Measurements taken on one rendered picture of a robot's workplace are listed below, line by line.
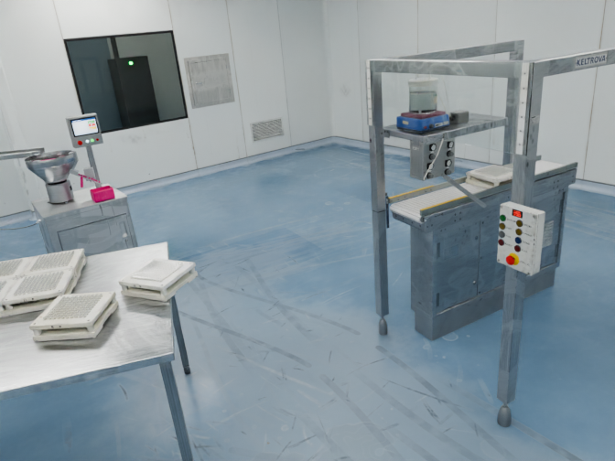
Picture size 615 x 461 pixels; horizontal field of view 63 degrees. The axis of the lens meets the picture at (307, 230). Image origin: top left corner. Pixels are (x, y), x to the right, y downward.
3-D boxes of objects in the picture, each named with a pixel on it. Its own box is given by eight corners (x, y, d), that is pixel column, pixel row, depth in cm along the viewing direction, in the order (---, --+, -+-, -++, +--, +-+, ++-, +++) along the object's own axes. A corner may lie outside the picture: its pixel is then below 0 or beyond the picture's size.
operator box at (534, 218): (531, 276, 197) (536, 215, 187) (496, 262, 211) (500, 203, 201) (541, 272, 199) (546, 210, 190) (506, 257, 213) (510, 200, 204)
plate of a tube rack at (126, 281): (118, 284, 221) (117, 281, 220) (154, 261, 241) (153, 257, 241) (163, 291, 211) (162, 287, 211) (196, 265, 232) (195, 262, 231)
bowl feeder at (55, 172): (42, 211, 381) (27, 164, 366) (35, 201, 408) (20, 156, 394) (107, 196, 406) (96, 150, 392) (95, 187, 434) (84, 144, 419)
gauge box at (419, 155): (423, 181, 257) (423, 143, 250) (409, 176, 266) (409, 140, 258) (454, 172, 266) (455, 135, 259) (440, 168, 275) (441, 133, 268)
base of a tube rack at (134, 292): (121, 294, 223) (120, 290, 222) (156, 270, 243) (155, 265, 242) (166, 301, 213) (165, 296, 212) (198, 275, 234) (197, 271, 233)
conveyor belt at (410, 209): (418, 224, 271) (418, 216, 270) (390, 212, 292) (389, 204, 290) (577, 173, 329) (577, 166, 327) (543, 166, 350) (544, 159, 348)
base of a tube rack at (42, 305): (5, 316, 214) (5, 311, 213) (23, 290, 236) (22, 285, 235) (66, 305, 218) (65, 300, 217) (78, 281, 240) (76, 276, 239)
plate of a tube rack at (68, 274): (2, 305, 212) (1, 302, 211) (20, 280, 234) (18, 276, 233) (63, 295, 216) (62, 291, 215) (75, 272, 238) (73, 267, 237)
